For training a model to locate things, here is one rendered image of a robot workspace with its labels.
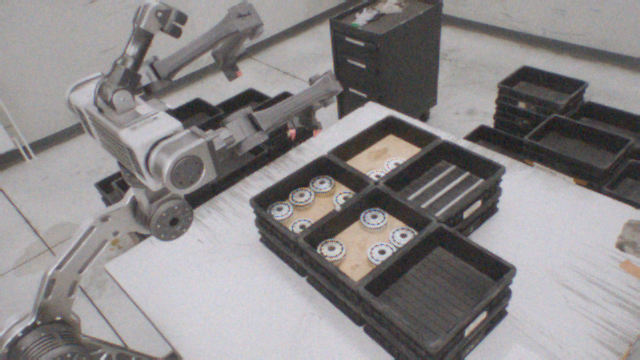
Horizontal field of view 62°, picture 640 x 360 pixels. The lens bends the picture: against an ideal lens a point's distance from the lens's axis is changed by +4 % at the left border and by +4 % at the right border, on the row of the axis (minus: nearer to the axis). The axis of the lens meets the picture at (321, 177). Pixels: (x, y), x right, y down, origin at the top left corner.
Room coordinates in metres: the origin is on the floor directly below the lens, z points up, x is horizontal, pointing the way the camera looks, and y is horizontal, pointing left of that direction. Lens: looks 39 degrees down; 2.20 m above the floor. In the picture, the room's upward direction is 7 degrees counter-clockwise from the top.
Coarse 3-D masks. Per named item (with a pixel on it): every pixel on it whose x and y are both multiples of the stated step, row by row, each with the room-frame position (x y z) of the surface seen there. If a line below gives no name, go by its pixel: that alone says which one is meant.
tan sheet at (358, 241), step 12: (348, 228) 1.38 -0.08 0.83; (360, 228) 1.37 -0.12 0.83; (348, 240) 1.32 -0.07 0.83; (360, 240) 1.31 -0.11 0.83; (372, 240) 1.30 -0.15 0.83; (384, 240) 1.29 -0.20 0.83; (348, 252) 1.26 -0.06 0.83; (360, 252) 1.25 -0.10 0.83; (348, 264) 1.20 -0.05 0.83; (360, 264) 1.20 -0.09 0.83; (360, 276) 1.14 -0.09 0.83
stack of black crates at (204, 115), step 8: (184, 104) 2.91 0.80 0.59; (192, 104) 2.94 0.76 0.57; (200, 104) 2.97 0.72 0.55; (208, 104) 2.88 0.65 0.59; (176, 112) 2.87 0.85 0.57; (184, 112) 2.90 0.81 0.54; (192, 112) 2.93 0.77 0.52; (200, 112) 2.97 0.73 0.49; (208, 112) 2.91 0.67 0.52; (216, 112) 2.82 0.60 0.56; (184, 120) 2.89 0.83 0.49; (192, 120) 2.88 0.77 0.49; (200, 120) 2.87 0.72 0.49; (208, 120) 2.69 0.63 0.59; (216, 120) 2.73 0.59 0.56; (184, 128) 2.80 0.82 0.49; (200, 128) 2.65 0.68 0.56; (208, 128) 2.69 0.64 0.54; (216, 128) 2.72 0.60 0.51
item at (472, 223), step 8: (496, 200) 1.49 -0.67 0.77; (480, 208) 1.41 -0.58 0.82; (488, 208) 1.45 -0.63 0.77; (496, 208) 1.50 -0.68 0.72; (472, 216) 1.38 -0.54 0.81; (480, 216) 1.42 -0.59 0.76; (488, 216) 1.46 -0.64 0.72; (464, 224) 1.35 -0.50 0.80; (472, 224) 1.39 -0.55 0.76; (480, 224) 1.42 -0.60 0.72; (464, 232) 1.36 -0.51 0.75; (472, 232) 1.39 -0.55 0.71
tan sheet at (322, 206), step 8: (336, 184) 1.64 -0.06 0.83; (336, 192) 1.59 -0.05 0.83; (288, 200) 1.58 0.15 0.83; (320, 200) 1.56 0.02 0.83; (328, 200) 1.55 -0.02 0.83; (312, 208) 1.52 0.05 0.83; (320, 208) 1.51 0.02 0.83; (328, 208) 1.50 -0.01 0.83; (296, 216) 1.48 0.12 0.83; (304, 216) 1.48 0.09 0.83; (312, 216) 1.47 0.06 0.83; (320, 216) 1.46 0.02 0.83; (288, 224) 1.44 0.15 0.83
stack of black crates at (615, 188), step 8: (632, 160) 1.96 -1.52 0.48; (624, 168) 1.91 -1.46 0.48; (632, 168) 1.94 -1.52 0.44; (616, 176) 1.86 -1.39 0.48; (624, 176) 1.93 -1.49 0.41; (632, 176) 1.94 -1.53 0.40; (608, 184) 1.81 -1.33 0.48; (616, 184) 1.88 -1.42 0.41; (624, 184) 1.90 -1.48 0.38; (632, 184) 1.90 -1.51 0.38; (608, 192) 1.76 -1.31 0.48; (616, 192) 1.74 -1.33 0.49; (624, 192) 1.85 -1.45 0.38; (632, 192) 1.84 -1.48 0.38; (624, 200) 1.70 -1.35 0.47; (632, 200) 1.68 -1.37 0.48
